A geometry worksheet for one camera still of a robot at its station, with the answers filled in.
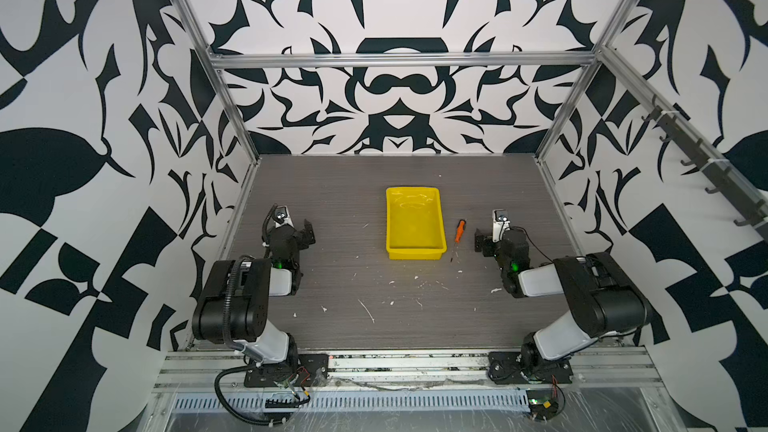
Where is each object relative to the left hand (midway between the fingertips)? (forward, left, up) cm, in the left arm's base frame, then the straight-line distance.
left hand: (288, 219), depth 92 cm
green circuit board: (-47, -65, -9) cm, 81 cm away
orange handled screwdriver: (-3, -53, -7) cm, 53 cm away
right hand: (-2, -64, -3) cm, 65 cm away
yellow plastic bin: (+1, -39, -6) cm, 40 cm away
